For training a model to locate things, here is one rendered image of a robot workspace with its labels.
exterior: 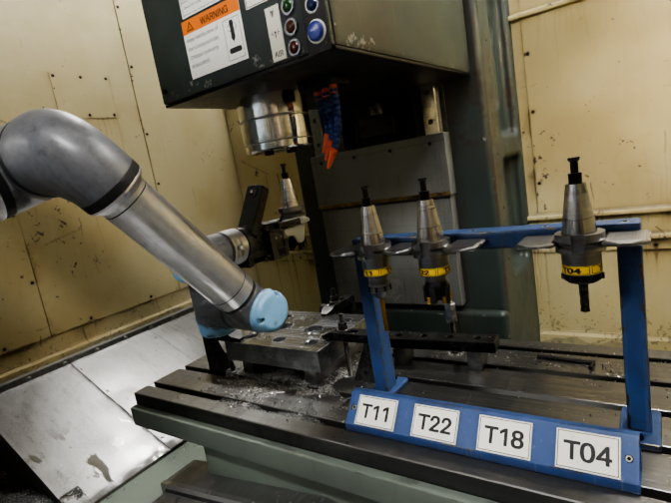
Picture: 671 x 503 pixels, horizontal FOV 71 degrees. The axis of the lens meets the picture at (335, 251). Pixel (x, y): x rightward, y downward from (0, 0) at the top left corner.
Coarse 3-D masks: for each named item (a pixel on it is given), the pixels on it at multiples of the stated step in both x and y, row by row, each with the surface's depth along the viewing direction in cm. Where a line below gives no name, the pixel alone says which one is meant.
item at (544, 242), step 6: (522, 240) 69; (528, 240) 69; (534, 240) 68; (540, 240) 67; (546, 240) 67; (552, 240) 66; (516, 246) 67; (522, 246) 66; (528, 246) 66; (534, 246) 65; (540, 246) 65; (546, 246) 64; (552, 246) 64
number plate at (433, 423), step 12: (420, 408) 78; (432, 408) 77; (444, 408) 76; (420, 420) 77; (432, 420) 76; (444, 420) 75; (456, 420) 74; (420, 432) 76; (432, 432) 75; (444, 432) 74; (456, 432) 73
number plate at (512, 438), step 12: (480, 420) 72; (492, 420) 71; (504, 420) 70; (516, 420) 69; (480, 432) 71; (492, 432) 70; (504, 432) 70; (516, 432) 69; (528, 432) 68; (480, 444) 71; (492, 444) 70; (504, 444) 69; (516, 444) 68; (528, 444) 67; (516, 456) 67; (528, 456) 66
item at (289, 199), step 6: (282, 180) 110; (288, 180) 110; (282, 186) 110; (288, 186) 110; (282, 192) 110; (288, 192) 110; (294, 192) 110; (282, 198) 111; (288, 198) 110; (294, 198) 110; (282, 204) 111; (288, 204) 110; (294, 204) 110
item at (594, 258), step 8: (568, 256) 64; (576, 256) 63; (584, 256) 63; (592, 256) 62; (600, 256) 63; (568, 264) 64; (576, 264) 63; (584, 264) 63; (592, 264) 63; (600, 272) 63
